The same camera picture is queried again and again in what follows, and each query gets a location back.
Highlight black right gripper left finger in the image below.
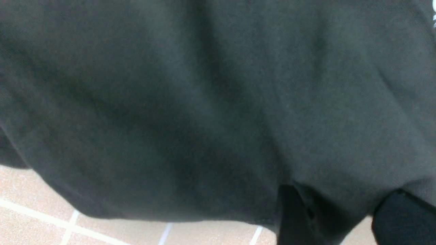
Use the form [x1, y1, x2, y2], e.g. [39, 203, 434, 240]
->
[277, 185, 317, 245]

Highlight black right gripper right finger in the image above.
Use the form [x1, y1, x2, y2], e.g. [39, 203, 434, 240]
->
[372, 191, 436, 245]

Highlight dark gray long-sleeved shirt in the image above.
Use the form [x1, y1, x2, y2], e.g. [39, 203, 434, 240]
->
[1, 0, 435, 240]

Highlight beige checkered tablecloth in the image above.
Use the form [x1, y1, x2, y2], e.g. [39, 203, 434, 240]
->
[0, 165, 378, 245]

